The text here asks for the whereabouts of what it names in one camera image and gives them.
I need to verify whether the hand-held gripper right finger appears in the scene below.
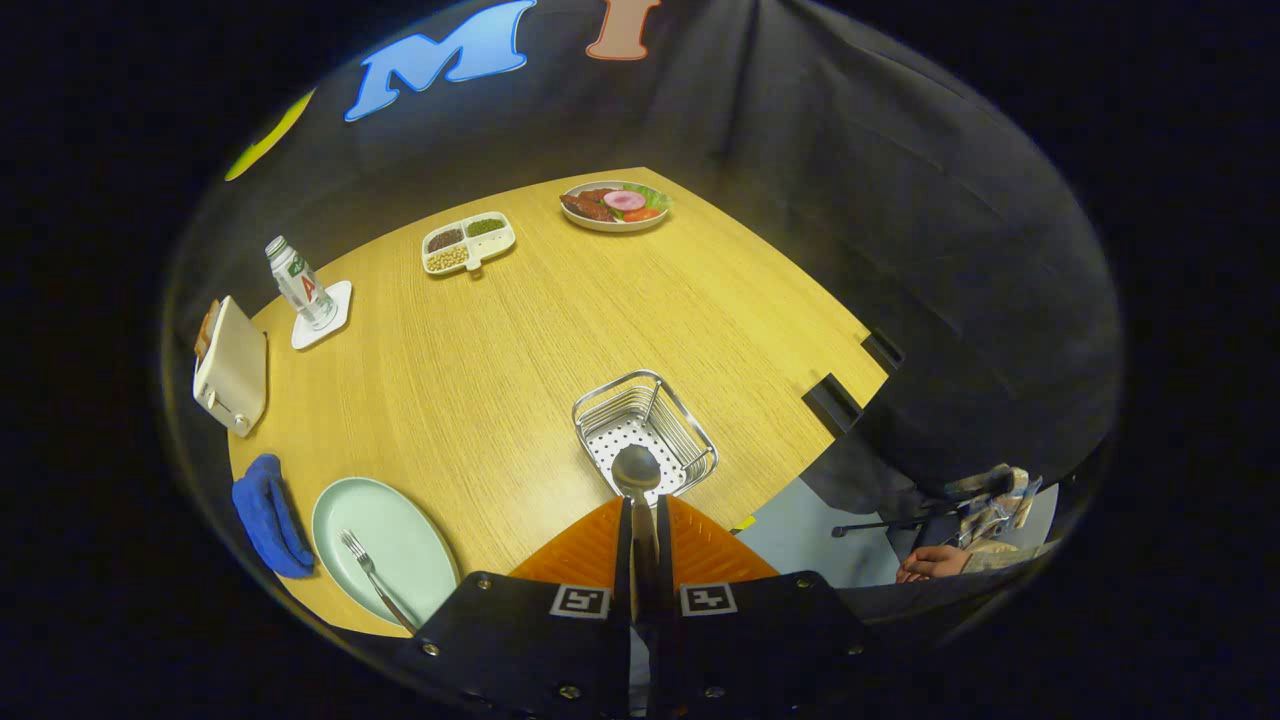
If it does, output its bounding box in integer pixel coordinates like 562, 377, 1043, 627
648, 495, 886, 719

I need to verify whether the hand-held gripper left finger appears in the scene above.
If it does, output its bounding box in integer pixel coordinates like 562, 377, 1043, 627
400, 497, 636, 720

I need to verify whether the metal spoon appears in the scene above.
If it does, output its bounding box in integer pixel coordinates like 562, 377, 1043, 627
611, 444, 663, 626

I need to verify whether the metal fork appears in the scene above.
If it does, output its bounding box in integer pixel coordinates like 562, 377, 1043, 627
340, 529, 421, 635

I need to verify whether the pale green plate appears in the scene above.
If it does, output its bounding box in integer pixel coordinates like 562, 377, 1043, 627
311, 477, 461, 629

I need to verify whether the black chair base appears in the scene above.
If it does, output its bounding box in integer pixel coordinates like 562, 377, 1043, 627
832, 510, 946, 539

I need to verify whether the black table clamp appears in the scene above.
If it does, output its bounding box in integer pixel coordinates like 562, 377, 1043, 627
803, 373, 859, 433
862, 330, 906, 373

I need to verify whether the white divided dish with beans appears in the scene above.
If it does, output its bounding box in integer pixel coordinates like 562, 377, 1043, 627
421, 211, 517, 276

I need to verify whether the plate of toy food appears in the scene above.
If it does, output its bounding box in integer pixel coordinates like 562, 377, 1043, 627
559, 180, 673, 233

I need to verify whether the blue towel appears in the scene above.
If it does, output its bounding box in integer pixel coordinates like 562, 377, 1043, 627
232, 454, 315, 579

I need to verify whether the white square coaster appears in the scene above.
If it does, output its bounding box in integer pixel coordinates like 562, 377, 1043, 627
291, 280, 353, 351

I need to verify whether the small plastic drink bottle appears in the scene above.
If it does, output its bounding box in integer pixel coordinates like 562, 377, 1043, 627
265, 236, 338, 331

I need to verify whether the white toaster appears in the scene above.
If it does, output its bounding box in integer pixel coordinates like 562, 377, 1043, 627
192, 296, 269, 438

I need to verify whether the metal wire basket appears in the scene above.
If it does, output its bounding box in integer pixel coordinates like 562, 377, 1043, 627
572, 370, 719, 501

